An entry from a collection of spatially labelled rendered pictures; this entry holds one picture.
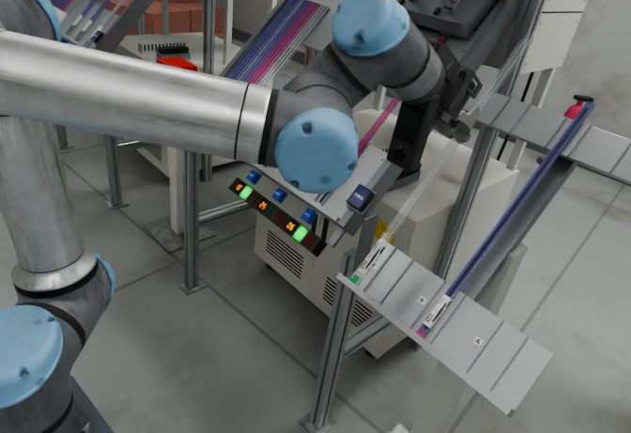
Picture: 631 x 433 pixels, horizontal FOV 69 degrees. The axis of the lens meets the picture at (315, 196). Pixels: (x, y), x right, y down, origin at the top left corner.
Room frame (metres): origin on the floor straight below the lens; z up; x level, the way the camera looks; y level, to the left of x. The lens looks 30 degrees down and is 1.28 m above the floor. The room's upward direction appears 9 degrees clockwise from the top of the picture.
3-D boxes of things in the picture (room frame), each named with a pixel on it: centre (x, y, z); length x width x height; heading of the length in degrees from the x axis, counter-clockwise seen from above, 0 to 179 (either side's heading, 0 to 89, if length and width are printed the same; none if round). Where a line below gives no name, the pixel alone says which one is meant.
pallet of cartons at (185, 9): (5.04, 1.84, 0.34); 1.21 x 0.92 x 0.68; 143
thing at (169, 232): (1.71, 0.59, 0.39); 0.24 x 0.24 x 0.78; 47
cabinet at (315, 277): (1.56, -0.25, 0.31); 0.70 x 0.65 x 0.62; 47
